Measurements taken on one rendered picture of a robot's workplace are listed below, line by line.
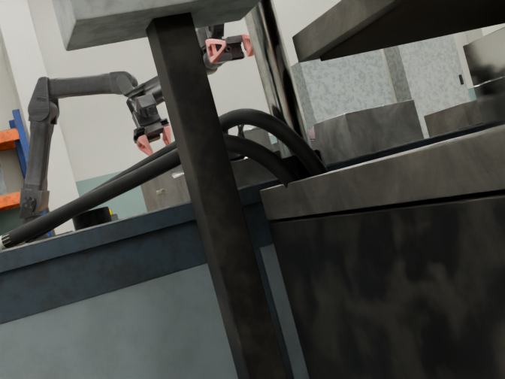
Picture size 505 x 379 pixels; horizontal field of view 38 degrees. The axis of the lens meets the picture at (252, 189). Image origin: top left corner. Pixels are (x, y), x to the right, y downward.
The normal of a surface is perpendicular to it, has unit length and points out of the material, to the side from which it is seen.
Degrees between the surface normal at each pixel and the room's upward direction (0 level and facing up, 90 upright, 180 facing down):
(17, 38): 90
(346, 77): 90
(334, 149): 90
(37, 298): 90
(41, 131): 103
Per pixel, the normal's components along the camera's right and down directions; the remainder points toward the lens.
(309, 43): -0.91, 0.24
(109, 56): 0.37, -0.10
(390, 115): 0.58, -0.15
